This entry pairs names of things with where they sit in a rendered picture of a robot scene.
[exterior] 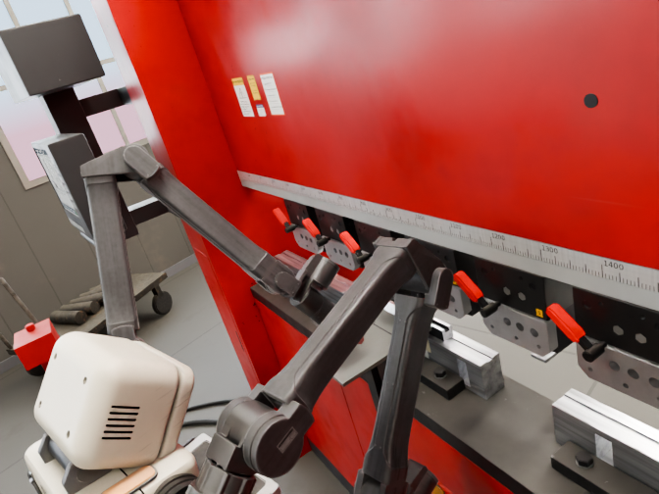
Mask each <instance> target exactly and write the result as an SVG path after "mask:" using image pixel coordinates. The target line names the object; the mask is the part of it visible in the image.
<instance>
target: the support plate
mask: <svg viewBox="0 0 659 494"><path fill-rule="evenodd" d="M393 323H394V314H392V313H390V312H388V311H386V310H382V312H381V313H380V315H379V316H378V317H377V319H376V320H375V322H374V324H376V325H378V326H379V327H381V328H383V329H384V330H386V331H388V332H390V333H391V334H392V329H393ZM384 330H382V329H380V328H378V327H377V326H375V325H373V324H372V325H371V327H370V328H369V329H368V331H367V332H366V333H365V335H364V341H363V343H362V344H357V346H356V347H355V348H354V350H353V351H352V352H351V354H350V355H349V356H348V358H347V359H346V360H345V362H344V363H343V364H342V366H341V367H340V368H339V370H338V371H337V372H336V374H335V375H334V376H333V379H334V380H335V381H337V382H338V383H339V384H340V385H342V386H343V387H344V386H346V385H348V384H349V383H351V382H352V381H354V380H355V379H357V378H358V377H360V376H361V375H363V374H364V373H366V372H368V371H370V370H371V369H373V368H374V367H376V366H377V365H379V364H380V363H382V362H383V361H385V360H387V355H388V350H389V344H390V339H391V335H390V334H389V333H387V332H385V331H384Z"/></svg>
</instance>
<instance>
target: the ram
mask: <svg viewBox="0 0 659 494"><path fill-rule="evenodd" d="M177 2H178V5H179V8H180V11H181V13H182V16H183V19H184V22H185V25H186V28H187V31H188V33H189V36H190V39H191V42H192V45H193V48H194V50H195V53H196V56H197V59H198V62H199V65H200V67H201V70H202V73H203V75H204V78H205V81H206V83H207V86H208V89H209V92H210V95H211V98H212V100H213V103H214V106H215V109H216V112H217V115H218V118H219V120H220V123H221V126H222V129H223V132H224V135H225V137H226V140H227V143H228V148H229V150H230V152H231V155H232V158H233V161H234V164H235V167H236V169H237V170H238V171H240V172H245V173H252V174H256V175H259V176H263V177H268V178H272V179H276V180H280V181H284V182H289V183H293V184H297V185H301V186H305V187H309V188H314V189H318V190H322V191H326V192H329V193H334V194H338V195H342V196H346V197H350V198H354V199H359V200H363V201H367V202H371V203H375V204H380V205H384V206H387V207H391V208H395V209H400V210H404V211H408V212H412V213H416V214H420V215H425V216H429V217H433V218H437V219H441V220H446V221H450V222H456V223H460V224H464V225H469V226H473V227H477V228H481V229H485V230H490V231H494V232H498V233H502V234H506V235H510V236H515V237H519V238H523V239H527V240H530V241H535V242H539V243H543V244H547V245H551V246H555V247H560V248H564V249H568V250H572V251H576V252H581V253H585V254H588V255H592V256H596V257H600V258H605V259H609V260H613V261H617V262H621V263H626V264H630V265H634V266H638V267H642V268H646V269H651V270H655V271H659V0H177ZM270 72H273V75H274V79H275V82H276V85H277V89H278V92H279V98H280V101H281V103H282V107H283V110H284V113H285V116H272V114H271V111H270V107H269V104H268V101H267V98H266V94H265V91H264V88H263V85H262V82H261V78H260V76H259V74H264V73H270ZM248 75H254V78H255V81H256V84H257V87H258V91H259V94H260V97H261V100H254V98H253V95H252V92H251V88H250V85H249V82H248V79H247V76H248ZM238 77H242V80H243V83H244V86H245V89H246V92H247V95H248V98H249V101H250V105H251V108H252V111H253V114H254V117H244V116H243V113H242V110H241V107H240V104H239V101H238V98H237V95H236V92H235V89H234V86H233V83H232V79H233V78H238ZM259 104H263V106H264V110H265V113H266V115H265V116H263V117H260V116H259V113H258V110H257V107H256V105H259ZM240 181H241V184H242V186H245V187H249V188H252V189H255V190H259V191H262V192H265V193H268V194H272V195H275V196H278V197H281V198H284V199H287V200H291V201H294V202H297V203H301V204H304V205H307V206H311V207H314V208H317V209H321V210H324V211H327V212H331V213H334V214H337V215H341V216H344V217H347V218H349V219H353V220H356V221H359V222H365V223H368V224H372V225H375V226H378V227H382V228H385V229H388V230H392V231H395V232H398V233H402V234H405V235H408V236H412V237H415V238H418V239H422V240H425V241H427V242H430V243H434V244H437V245H440V246H444V247H447V248H450V249H454V250H457V251H460V252H464V253H467V254H470V255H474V256H477V257H480V258H484V259H487V260H490V261H493V262H496V263H499V264H503V265H506V266H509V267H512V268H516V269H519V270H522V271H526V272H531V273H535V274H538V275H541V276H545V277H548V278H551V279H555V280H558V281H561V282H565V283H568V284H571V285H575V286H577V287H580V288H584V289H587V290H590V291H593V292H597V293H600V294H603V295H607V296H610V297H613V298H617V299H620V300H623V301H627V302H630V303H633V304H637V305H640V306H642V307H646V308H649V309H652V310H656V311H659V293H658V292H655V291H651V290H647V289H644V288H640V287H636V286H633V285H629V284H625V283H623V282H619V281H615V280H612V279H608V278H604V277H601V276H597V275H593V274H590V273H586V272H580V271H576V270H572V269H569V268H565V267H561V266H558V265H554V264H550V263H547V262H543V261H540V260H537V259H533V258H529V257H526V256H522V255H518V254H515V253H511V252H507V251H504V250H500V249H496V248H493V247H489V246H485V245H482V244H479V243H475V242H472V241H468V240H464V239H461V238H457V237H453V236H450V235H446V234H442V233H439V232H435V231H431V230H428V229H424V228H420V227H417V226H413V225H409V224H407V223H403V222H396V221H393V220H389V219H385V218H382V217H378V216H374V215H371V214H367V213H363V212H360V211H356V210H352V209H349V208H345V207H341V206H338V205H334V204H331V203H328V202H324V201H320V200H317V199H313V198H309V197H306V196H302V195H298V194H295V193H291V192H287V191H284V190H280V189H276V188H273V187H270V186H266V185H263V184H259V183H255V182H252V181H248V180H244V179H240Z"/></svg>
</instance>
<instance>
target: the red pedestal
mask: <svg viewBox="0 0 659 494"><path fill-rule="evenodd" d="M59 338H60V336H59V335H58V333H57V331H56V329H55V328H54V326H53V324H52V322H51V321H50V320H49V319H47V320H44V321H41V322H39V323H37V324H34V323H32V322H31V323H29V324H27V325H26V326H25V329H23V330H21V331H19V332H17V333H15V334H14V350H15V352H16V354H17V355H18V357H19V359H20V360H21V362H22V363H23V365H24V367H25V369H26V370H27V371H29V370H31V369H33V368H35V367H37V366H39V365H42V366H43V368H44V370H45V371H46V370H47V367H48V364H49V361H50V358H51V354H52V351H53V348H54V346H55V344H56V342H57V340H58V339H59Z"/></svg>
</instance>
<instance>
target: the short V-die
mask: <svg viewBox="0 0 659 494"><path fill-rule="evenodd" d="M429 334H430V335H432V336H434V337H436V338H438V339H440V340H442V341H446V340H447V339H449V338H450V337H452V336H453V331H452V326H451V325H450V324H448V323H446V322H444V321H441V320H439V319H437V318H433V319H432V322H431V331H430V332H429Z"/></svg>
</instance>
